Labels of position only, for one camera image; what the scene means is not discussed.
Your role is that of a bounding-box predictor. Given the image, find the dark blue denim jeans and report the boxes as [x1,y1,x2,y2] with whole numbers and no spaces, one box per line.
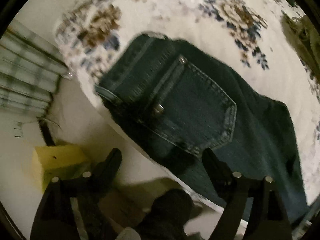
[95,34,308,222]

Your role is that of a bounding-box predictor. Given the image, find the yellow cardboard box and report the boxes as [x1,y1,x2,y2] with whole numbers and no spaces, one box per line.
[31,145,91,192]

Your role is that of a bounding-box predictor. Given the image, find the green plaid curtain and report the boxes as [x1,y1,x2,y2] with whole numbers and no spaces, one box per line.
[1,20,68,118]

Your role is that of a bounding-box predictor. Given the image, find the dark green folded quilt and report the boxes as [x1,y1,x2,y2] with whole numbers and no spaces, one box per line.
[280,11,319,82]

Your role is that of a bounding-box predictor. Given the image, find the floral fleece bed blanket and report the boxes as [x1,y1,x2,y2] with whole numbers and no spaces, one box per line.
[55,0,319,204]

